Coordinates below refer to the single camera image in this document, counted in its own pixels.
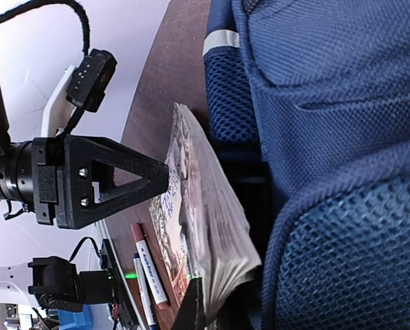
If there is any red tipped white marker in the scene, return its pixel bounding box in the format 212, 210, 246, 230
131, 223, 169, 310

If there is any navy blue student backpack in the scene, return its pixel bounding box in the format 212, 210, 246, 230
203, 1, 410, 329

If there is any blue capped white marker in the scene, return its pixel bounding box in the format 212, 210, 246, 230
133, 253, 157, 330

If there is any aluminium front rail frame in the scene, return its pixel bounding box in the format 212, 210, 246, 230
95, 220, 146, 329

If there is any pink illustrated paperback book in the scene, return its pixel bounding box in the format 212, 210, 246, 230
149, 103, 261, 325

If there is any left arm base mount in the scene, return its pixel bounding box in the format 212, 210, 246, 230
28, 237, 118, 327

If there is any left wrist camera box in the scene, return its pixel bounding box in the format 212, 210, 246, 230
41, 49, 117, 138

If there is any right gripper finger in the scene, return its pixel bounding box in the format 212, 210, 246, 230
172, 277, 205, 330

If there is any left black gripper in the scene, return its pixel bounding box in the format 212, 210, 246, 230
0, 135, 169, 229

